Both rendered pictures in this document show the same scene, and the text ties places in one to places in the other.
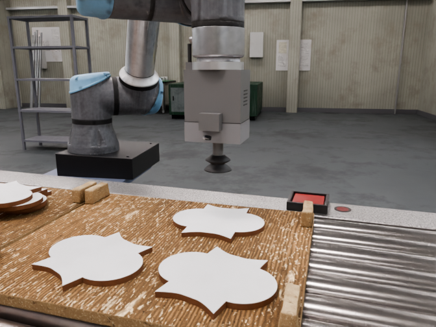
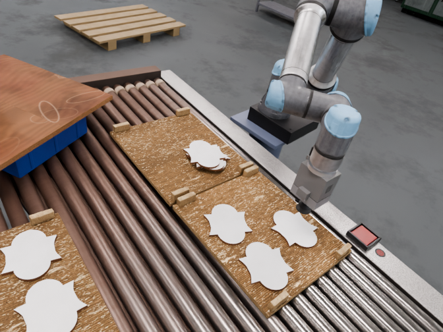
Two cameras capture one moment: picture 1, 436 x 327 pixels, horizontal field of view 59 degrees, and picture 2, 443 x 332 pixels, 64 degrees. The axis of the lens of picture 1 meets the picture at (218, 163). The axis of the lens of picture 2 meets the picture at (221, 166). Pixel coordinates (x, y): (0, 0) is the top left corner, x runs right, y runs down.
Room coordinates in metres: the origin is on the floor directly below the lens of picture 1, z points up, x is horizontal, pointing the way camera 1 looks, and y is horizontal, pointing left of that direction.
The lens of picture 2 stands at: (-0.18, -0.11, 1.70)
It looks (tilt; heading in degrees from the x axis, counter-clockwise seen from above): 39 degrees down; 27
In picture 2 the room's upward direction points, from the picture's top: 12 degrees clockwise
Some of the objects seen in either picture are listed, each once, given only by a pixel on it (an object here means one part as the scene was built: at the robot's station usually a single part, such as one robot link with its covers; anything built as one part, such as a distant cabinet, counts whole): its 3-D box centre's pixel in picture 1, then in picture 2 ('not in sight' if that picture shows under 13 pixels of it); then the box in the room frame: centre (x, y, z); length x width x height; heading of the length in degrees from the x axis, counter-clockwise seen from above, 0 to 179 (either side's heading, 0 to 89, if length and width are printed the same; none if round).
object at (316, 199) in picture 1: (308, 202); (363, 236); (0.73, -0.18, 0.92); 0.06 x 0.06 x 0.01; 72
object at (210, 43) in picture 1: (216, 45); (325, 157); (0.58, 0.00, 1.21); 0.08 x 0.08 x 0.05
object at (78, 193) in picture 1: (85, 191); (245, 166); (0.71, 0.25, 0.95); 0.06 x 0.02 x 0.03; 163
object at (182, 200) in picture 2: not in sight; (186, 199); (0.44, 0.30, 0.95); 0.06 x 0.02 x 0.03; 164
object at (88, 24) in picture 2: not in sight; (123, 25); (3.03, 3.35, 0.06); 1.37 x 0.94 x 0.12; 172
